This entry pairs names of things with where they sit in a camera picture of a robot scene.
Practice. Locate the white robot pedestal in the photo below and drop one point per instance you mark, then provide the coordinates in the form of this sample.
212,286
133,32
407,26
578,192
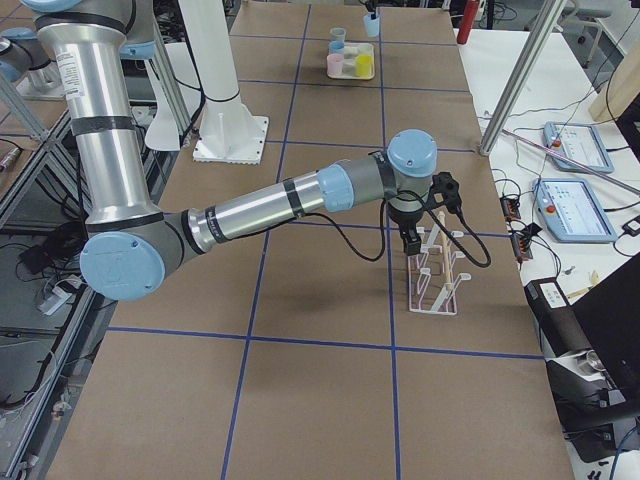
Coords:
228,132

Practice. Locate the pink plastic cup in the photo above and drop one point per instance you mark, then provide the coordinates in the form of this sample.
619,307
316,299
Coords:
334,65

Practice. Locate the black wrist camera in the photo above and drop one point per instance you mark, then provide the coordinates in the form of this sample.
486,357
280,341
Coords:
445,192

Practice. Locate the aluminium frame post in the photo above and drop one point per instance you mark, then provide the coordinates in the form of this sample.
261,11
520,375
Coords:
536,40

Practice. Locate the metal reacher grabber stick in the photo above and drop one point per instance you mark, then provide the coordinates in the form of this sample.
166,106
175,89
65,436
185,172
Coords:
581,167

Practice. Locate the teach pendant tablet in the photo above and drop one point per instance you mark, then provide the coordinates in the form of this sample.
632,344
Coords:
571,211
579,142

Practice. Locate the black box device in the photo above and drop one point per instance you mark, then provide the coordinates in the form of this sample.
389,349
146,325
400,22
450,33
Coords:
555,317

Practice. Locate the red bottle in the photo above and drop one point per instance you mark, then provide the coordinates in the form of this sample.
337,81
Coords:
468,19

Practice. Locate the cream serving tray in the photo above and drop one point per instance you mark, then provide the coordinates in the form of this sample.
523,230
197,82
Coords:
351,51

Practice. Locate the near teach pendant tablet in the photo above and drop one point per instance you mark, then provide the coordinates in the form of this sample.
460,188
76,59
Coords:
571,211

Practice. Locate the light blue plastic cup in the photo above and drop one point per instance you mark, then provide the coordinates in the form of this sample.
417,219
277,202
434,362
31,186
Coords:
371,24

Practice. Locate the far teach pendant tablet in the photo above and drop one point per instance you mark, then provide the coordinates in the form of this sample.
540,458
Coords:
579,142

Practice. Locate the black monitor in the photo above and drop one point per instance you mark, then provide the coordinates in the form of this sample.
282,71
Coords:
609,315

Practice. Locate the yellow plastic cup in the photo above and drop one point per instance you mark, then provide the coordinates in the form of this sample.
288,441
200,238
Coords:
363,64

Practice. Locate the grey plastic cup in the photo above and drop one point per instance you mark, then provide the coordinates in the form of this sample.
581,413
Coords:
337,34

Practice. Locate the white wire cup rack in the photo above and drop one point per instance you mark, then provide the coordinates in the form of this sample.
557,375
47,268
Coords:
433,277

